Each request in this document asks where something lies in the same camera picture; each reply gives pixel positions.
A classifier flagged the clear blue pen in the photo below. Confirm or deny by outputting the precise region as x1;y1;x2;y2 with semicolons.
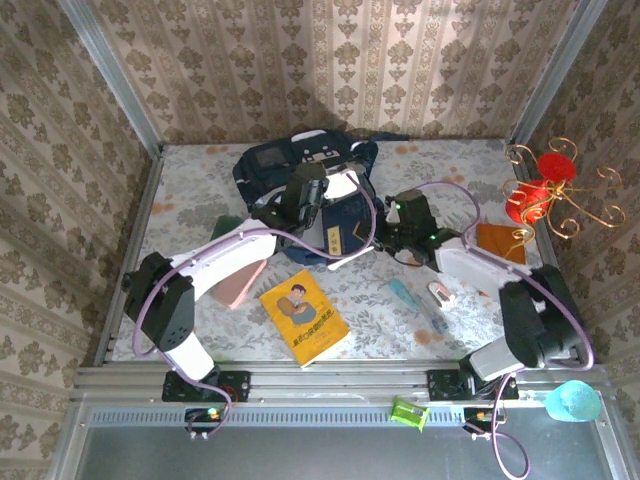
417;294;449;335

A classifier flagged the yellow cartoon book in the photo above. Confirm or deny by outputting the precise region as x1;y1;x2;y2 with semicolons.
258;269;351;370

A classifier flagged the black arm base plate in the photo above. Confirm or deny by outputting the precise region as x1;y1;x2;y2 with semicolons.
161;370;252;403
427;368;520;401

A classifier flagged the green snack packet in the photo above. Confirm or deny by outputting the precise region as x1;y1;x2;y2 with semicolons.
389;395;431;432

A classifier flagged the grey vented cable duct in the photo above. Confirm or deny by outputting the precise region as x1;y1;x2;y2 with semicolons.
89;407;466;427

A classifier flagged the purple cable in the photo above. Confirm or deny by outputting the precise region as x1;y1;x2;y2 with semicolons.
414;180;596;477
132;172;379;437

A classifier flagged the navy blue backpack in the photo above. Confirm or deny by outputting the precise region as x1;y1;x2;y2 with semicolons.
232;128;409;267

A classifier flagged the aluminium frame post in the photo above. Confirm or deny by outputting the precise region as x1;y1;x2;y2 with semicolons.
509;0;609;146
57;0;166;156

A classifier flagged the small controller board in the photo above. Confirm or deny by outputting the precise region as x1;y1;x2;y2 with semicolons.
184;407;229;441
462;405;506;441

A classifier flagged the cyan plastic cup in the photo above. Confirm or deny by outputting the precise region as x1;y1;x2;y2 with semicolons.
544;379;602;424

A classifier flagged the red gold wire ornament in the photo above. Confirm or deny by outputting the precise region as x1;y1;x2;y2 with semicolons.
502;137;627;241

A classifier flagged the orange notebook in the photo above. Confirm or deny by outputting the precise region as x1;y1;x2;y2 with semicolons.
474;223;527;266

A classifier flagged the light blue pen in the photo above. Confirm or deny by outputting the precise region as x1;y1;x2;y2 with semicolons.
388;278;426;312

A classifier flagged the white pink stapler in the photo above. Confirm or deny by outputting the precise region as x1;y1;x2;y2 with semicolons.
427;281;457;307

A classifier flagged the navy blue book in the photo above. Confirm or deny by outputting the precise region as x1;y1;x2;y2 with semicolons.
322;195;377;271

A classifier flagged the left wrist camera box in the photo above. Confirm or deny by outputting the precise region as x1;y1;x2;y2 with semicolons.
324;168;362;201

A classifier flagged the aluminium frame rail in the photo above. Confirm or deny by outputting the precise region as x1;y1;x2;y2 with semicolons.
72;362;609;402

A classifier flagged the pink pencil case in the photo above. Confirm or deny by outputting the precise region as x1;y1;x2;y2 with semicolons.
212;258;269;310

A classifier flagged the grey metal sheet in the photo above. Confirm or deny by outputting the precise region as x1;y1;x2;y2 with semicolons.
49;399;626;480

